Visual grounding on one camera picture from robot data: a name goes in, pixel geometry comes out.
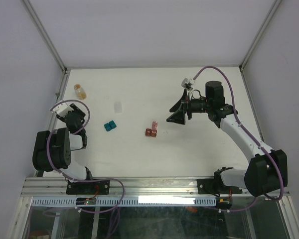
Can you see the teal pill box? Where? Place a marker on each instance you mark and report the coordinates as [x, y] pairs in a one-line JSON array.
[[110, 126]]

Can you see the grey slotted cable duct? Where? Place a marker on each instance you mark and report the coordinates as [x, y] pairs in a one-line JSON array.
[[153, 201]]

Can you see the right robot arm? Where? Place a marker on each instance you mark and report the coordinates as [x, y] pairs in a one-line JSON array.
[[267, 170]]

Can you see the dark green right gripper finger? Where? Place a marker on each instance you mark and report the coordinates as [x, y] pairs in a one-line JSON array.
[[177, 117], [178, 104]]

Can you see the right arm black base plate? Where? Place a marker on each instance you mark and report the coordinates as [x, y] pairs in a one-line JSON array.
[[209, 186]]

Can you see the clear plastic pill box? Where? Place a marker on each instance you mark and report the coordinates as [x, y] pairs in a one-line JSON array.
[[118, 108]]

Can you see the aluminium frame post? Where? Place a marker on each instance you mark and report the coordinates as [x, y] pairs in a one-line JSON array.
[[271, 13], [44, 34]]

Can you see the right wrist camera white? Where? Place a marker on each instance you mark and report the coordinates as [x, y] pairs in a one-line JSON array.
[[188, 84]]

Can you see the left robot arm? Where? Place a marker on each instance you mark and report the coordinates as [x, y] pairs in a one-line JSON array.
[[52, 149]]

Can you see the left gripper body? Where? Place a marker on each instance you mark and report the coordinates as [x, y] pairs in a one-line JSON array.
[[80, 114]]

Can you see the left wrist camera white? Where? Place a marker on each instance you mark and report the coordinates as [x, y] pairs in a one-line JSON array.
[[61, 109]]

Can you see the small glass vial orange pills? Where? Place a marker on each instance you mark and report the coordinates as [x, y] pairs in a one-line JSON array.
[[80, 92]]

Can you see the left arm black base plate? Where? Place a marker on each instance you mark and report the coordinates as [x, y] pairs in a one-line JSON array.
[[88, 188]]

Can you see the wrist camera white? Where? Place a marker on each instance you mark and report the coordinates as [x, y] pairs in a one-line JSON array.
[[188, 84], [61, 109]]

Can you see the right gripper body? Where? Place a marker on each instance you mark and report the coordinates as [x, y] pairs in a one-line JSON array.
[[190, 106]]

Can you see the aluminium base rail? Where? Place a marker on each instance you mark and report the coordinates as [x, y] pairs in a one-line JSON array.
[[127, 186]]

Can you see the aluminium frame post right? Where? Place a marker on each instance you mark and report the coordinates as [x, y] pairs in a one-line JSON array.
[[271, 13]]

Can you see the red pill box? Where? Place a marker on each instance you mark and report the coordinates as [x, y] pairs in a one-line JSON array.
[[152, 132]]

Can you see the aluminium frame post left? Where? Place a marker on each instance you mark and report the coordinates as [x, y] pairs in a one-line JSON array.
[[44, 34]]

